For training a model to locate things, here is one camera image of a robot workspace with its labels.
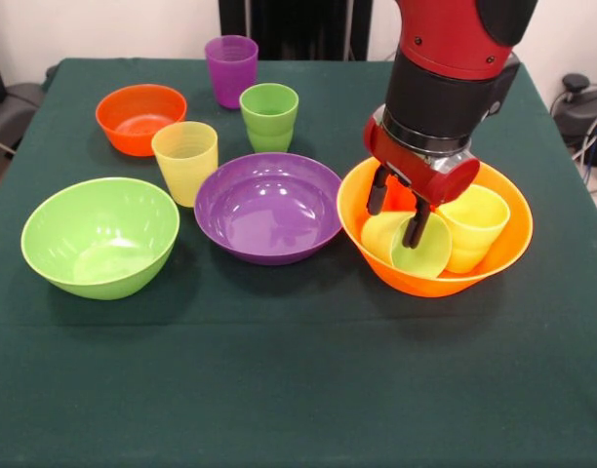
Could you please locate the green bowl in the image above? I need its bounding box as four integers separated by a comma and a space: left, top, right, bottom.
20, 176, 181, 301

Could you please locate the dark green tablecloth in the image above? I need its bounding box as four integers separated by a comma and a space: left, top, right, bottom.
0, 57, 597, 468

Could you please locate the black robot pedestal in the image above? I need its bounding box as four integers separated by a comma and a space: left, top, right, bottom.
219, 0, 373, 61

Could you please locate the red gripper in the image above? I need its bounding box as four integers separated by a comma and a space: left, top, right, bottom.
363, 109, 481, 250

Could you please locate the purple cup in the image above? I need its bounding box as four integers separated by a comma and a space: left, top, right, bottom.
203, 34, 259, 110

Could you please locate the blue and white cable bundle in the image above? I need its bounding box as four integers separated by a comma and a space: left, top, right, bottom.
571, 106, 597, 184

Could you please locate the yellow-orange stepped cup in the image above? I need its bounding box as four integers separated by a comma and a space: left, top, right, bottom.
434, 183, 512, 275

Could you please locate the orange-red cup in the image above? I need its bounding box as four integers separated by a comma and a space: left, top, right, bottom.
384, 175, 420, 215

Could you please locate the light green tapered cup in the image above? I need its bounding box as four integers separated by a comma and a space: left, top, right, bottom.
360, 211, 454, 280

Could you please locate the purple bowl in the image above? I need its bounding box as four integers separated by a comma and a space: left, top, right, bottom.
193, 152, 344, 267

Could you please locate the large yellow-orange bowl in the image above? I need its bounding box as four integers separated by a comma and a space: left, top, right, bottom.
336, 155, 534, 298

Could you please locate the orange-red bowl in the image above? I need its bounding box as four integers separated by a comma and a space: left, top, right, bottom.
95, 83, 188, 158

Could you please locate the grey office chair base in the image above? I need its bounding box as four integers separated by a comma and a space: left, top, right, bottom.
0, 38, 46, 157

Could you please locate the green stepped cup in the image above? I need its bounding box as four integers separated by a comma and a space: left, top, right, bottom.
238, 83, 299, 154

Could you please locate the yellow tapered cup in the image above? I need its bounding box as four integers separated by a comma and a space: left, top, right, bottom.
150, 121, 219, 209

